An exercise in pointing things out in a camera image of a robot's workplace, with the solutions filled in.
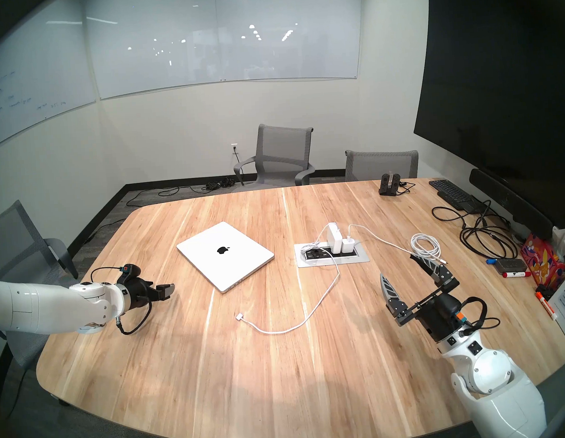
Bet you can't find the grey whiteboard eraser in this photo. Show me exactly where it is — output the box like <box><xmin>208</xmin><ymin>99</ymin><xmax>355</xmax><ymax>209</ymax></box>
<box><xmin>495</xmin><ymin>257</ymin><xmax>528</xmax><ymax>274</ymax></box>

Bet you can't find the thick black left wrist cable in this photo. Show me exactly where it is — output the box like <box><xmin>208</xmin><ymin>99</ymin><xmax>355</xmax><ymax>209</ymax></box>
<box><xmin>114</xmin><ymin>300</ymin><xmax>155</xmax><ymax>337</ymax></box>

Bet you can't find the tangled black cable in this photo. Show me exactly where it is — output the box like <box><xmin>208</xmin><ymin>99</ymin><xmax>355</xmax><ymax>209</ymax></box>
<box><xmin>431</xmin><ymin>197</ymin><xmax>520</xmax><ymax>265</ymax></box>

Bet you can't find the black floor cable bundle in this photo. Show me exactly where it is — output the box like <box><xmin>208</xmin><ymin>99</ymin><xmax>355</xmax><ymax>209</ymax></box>
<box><xmin>125</xmin><ymin>176</ymin><xmax>238</xmax><ymax>208</ymax></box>

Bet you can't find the black video bar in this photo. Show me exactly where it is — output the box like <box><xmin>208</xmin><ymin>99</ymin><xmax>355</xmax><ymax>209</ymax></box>
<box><xmin>468</xmin><ymin>163</ymin><xmax>554</xmax><ymax>246</ymax></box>

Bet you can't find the glass whiteboard with writing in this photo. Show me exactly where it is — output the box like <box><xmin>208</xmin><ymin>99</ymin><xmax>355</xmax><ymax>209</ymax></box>
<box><xmin>0</xmin><ymin>0</ymin><xmax>101</xmax><ymax>162</ymax></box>

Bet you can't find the white MagSafe charging cable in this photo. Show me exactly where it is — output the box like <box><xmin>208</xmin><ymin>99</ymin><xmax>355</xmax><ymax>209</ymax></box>
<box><xmin>229</xmin><ymin>223</ymin><xmax>345</xmax><ymax>338</ymax></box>

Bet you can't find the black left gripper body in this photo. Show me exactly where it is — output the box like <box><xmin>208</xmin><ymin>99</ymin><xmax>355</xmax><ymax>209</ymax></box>
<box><xmin>122</xmin><ymin>276</ymin><xmax>161</xmax><ymax>312</ymax></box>

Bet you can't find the silver MacBook laptop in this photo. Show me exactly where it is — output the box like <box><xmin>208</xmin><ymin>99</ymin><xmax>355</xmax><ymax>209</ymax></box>
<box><xmin>174</xmin><ymin>217</ymin><xmax>278</xmax><ymax>297</ymax></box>

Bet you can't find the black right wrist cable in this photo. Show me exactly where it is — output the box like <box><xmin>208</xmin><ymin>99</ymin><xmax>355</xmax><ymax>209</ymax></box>
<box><xmin>461</xmin><ymin>295</ymin><xmax>502</xmax><ymax>334</ymax></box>

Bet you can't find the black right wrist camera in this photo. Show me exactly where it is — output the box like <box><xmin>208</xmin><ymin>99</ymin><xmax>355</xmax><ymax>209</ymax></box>
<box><xmin>441</xmin><ymin>294</ymin><xmax>466</xmax><ymax>328</ymax></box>

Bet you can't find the black keyboard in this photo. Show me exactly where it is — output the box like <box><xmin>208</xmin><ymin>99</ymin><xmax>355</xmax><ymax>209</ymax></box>
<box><xmin>428</xmin><ymin>176</ymin><xmax>487</xmax><ymax>217</ymax></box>

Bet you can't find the blank glass whiteboard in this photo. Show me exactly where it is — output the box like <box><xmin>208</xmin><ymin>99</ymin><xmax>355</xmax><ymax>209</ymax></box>
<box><xmin>83</xmin><ymin>0</ymin><xmax>369</xmax><ymax>101</ymax></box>

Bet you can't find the colourful snack bag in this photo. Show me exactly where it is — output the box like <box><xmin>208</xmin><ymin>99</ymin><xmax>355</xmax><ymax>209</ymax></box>
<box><xmin>519</xmin><ymin>225</ymin><xmax>565</xmax><ymax>291</ymax></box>

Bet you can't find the orange whiteboard marker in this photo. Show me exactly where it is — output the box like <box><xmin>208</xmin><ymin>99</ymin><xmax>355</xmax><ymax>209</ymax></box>
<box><xmin>535</xmin><ymin>290</ymin><xmax>558</xmax><ymax>322</ymax></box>

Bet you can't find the thin left camera cable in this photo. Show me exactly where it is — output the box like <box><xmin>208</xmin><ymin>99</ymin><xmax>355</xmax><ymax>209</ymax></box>
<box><xmin>90</xmin><ymin>266</ymin><xmax>126</xmax><ymax>284</ymax></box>

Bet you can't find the large black TV screen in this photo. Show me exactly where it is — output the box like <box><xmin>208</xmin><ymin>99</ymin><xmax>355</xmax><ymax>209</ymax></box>
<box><xmin>404</xmin><ymin>0</ymin><xmax>565</xmax><ymax>260</ymax></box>

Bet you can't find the silver table outlet box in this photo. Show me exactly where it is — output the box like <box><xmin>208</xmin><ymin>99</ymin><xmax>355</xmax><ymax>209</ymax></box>
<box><xmin>294</xmin><ymin>238</ymin><xmax>370</xmax><ymax>269</ymax></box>

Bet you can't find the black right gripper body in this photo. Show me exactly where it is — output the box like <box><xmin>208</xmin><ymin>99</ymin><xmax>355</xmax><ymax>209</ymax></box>
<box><xmin>405</xmin><ymin>285</ymin><xmax>461</xmax><ymax>345</ymax></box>

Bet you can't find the black controller charging dock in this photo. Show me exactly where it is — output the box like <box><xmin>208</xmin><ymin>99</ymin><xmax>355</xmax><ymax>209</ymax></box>
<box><xmin>377</xmin><ymin>172</ymin><xmax>403</xmax><ymax>198</ymax></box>

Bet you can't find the coiled white USB cable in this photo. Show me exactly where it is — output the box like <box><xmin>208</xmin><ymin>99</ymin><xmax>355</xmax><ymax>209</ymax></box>
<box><xmin>347</xmin><ymin>217</ymin><xmax>447</xmax><ymax>272</ymax></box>

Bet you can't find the large white power adapter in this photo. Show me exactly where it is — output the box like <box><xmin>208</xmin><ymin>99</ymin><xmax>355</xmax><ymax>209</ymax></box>
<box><xmin>325</xmin><ymin>223</ymin><xmax>344</xmax><ymax>255</ymax></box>

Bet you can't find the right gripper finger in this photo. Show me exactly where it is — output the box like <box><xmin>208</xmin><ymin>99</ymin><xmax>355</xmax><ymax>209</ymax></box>
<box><xmin>379</xmin><ymin>272</ymin><xmax>411</xmax><ymax>328</ymax></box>
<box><xmin>409</xmin><ymin>250</ymin><xmax>460</xmax><ymax>293</ymax></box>

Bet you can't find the grey mesh office chair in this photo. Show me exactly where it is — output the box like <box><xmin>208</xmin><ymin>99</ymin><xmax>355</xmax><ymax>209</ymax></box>
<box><xmin>344</xmin><ymin>145</ymin><xmax>420</xmax><ymax>183</ymax></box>
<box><xmin>230</xmin><ymin>120</ymin><xmax>318</xmax><ymax>192</ymax></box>
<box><xmin>0</xmin><ymin>196</ymin><xmax>89</xmax><ymax>412</ymax></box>

